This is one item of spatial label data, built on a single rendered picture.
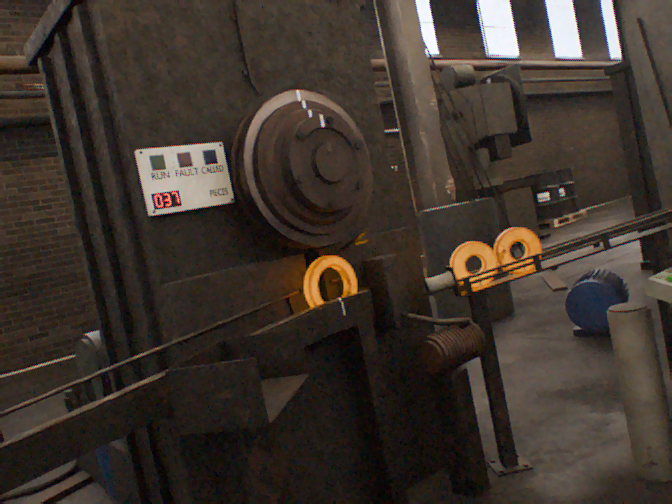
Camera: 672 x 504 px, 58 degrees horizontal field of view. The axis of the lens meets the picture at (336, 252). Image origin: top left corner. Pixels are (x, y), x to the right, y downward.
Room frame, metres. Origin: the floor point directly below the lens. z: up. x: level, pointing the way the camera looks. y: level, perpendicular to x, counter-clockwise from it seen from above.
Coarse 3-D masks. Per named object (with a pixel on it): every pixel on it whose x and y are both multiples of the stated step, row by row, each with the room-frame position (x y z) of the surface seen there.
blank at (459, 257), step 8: (456, 248) 2.06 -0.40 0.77; (464, 248) 2.03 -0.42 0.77; (472, 248) 2.03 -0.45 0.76; (480, 248) 2.03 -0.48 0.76; (488, 248) 2.03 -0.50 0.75; (456, 256) 2.03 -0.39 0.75; (464, 256) 2.03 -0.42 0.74; (480, 256) 2.03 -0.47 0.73; (488, 256) 2.03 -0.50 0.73; (456, 264) 2.03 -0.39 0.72; (464, 264) 2.03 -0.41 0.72; (488, 264) 2.03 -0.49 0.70; (496, 264) 2.03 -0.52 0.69; (456, 272) 2.03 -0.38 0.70; (464, 272) 2.03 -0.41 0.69; (472, 280) 2.03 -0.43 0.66; (488, 280) 2.03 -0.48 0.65
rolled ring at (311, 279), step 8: (328, 256) 1.84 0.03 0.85; (336, 256) 1.86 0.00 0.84; (312, 264) 1.83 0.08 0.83; (320, 264) 1.82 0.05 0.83; (328, 264) 1.84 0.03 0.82; (336, 264) 1.86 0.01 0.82; (344, 264) 1.88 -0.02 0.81; (312, 272) 1.80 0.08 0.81; (320, 272) 1.82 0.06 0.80; (344, 272) 1.88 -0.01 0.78; (352, 272) 1.89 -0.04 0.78; (304, 280) 1.81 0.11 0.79; (312, 280) 1.79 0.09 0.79; (344, 280) 1.90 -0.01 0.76; (352, 280) 1.89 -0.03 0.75; (304, 288) 1.80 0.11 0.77; (312, 288) 1.79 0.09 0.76; (344, 288) 1.90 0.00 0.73; (352, 288) 1.88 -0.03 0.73; (312, 296) 1.79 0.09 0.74; (320, 296) 1.81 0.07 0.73; (312, 304) 1.80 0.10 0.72
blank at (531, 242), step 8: (504, 232) 2.04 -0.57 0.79; (512, 232) 2.04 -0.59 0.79; (520, 232) 2.04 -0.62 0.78; (528, 232) 2.04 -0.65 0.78; (496, 240) 2.06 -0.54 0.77; (504, 240) 2.04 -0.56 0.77; (512, 240) 2.04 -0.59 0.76; (520, 240) 2.04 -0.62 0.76; (528, 240) 2.04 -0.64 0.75; (536, 240) 2.04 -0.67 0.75; (496, 248) 2.04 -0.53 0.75; (504, 248) 2.04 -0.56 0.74; (528, 248) 2.04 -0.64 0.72; (536, 248) 2.04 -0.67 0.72; (496, 256) 2.04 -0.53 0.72; (504, 256) 2.04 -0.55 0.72; (520, 264) 2.04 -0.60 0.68; (512, 272) 2.04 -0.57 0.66; (520, 272) 2.04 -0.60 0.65
